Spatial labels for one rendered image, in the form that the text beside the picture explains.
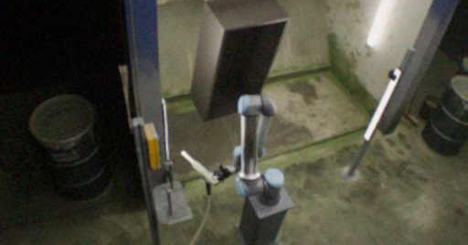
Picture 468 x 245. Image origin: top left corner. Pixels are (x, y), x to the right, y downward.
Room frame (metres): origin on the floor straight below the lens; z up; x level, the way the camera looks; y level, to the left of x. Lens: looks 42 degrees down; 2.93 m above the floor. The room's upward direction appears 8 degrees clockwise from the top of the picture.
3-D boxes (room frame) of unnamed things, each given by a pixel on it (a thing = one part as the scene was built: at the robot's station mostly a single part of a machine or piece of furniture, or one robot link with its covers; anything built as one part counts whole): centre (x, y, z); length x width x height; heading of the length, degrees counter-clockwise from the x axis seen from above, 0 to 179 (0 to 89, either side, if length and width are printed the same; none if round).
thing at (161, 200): (1.28, 0.37, 0.78); 0.31 x 0.23 x 0.01; 29
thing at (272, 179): (1.54, -0.33, 0.83); 0.17 x 0.15 x 0.18; 107
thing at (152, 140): (1.24, 0.44, 1.42); 0.12 x 0.06 x 0.26; 29
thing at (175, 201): (1.29, 0.35, 0.95); 0.26 x 0.15 x 0.32; 29
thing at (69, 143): (1.84, 1.42, 0.44); 0.59 x 0.58 x 0.89; 99
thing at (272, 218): (1.54, -0.34, 0.32); 0.31 x 0.31 x 0.64; 29
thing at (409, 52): (2.37, -1.32, 0.82); 0.05 x 0.05 x 1.64; 29
